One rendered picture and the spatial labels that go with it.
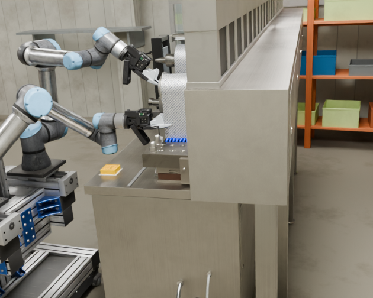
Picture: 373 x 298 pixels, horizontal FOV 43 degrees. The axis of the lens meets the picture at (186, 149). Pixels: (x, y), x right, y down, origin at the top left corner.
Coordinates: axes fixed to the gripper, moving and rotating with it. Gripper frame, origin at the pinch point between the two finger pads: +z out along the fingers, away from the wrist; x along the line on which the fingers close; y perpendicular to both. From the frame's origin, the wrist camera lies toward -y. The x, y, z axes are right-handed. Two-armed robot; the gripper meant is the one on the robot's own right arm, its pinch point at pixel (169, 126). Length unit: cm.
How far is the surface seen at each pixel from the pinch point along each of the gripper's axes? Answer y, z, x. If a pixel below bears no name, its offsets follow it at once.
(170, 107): 8.7, 1.6, -0.3
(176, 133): -3.3, 3.2, -0.2
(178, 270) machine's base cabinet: -57, 7, -26
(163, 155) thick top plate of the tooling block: -6.7, 2.6, -19.9
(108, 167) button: -16.7, -26.8, -9.9
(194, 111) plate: 30, 32, -84
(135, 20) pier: 21, -145, 373
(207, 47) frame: 45, 36, -83
